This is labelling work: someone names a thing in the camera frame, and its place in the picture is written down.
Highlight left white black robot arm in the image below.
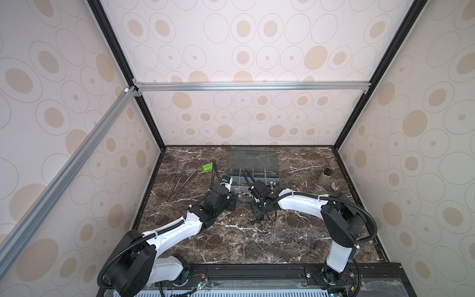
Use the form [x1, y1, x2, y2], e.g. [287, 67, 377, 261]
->
[96, 176, 236, 297]

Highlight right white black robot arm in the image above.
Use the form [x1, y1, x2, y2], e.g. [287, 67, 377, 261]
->
[244, 170, 377, 287]

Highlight green snack packet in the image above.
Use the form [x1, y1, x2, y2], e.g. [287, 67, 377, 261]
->
[202, 163, 214, 173]

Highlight grey compartment organizer box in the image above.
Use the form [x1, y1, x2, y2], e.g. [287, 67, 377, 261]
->
[228, 147, 280, 202]

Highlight metal tongs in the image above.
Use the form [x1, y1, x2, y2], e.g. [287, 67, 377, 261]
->
[167, 170, 197, 202]

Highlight small spice jar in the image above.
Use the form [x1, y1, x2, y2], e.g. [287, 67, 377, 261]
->
[318, 168, 333, 187]

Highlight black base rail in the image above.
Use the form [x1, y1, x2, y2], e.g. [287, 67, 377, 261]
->
[97, 262, 416, 297]

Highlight horizontal aluminium frame bar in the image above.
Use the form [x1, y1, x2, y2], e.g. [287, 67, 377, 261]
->
[126, 80, 371, 94]

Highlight diagonal aluminium frame bar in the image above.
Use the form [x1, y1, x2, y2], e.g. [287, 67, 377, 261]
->
[1, 85, 137, 278]

